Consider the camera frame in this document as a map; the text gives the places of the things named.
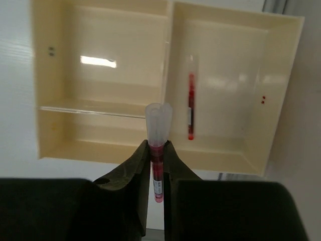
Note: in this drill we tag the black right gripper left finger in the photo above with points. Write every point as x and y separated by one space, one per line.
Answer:
113 207

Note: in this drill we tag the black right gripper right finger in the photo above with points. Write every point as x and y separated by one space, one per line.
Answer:
197 209

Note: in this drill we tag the red gel pen clear cap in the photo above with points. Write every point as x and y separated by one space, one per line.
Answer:
158 123

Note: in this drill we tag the cream compartment tray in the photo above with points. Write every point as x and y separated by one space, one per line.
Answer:
98 64

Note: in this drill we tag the aluminium frame rail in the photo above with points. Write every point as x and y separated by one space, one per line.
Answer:
274 6

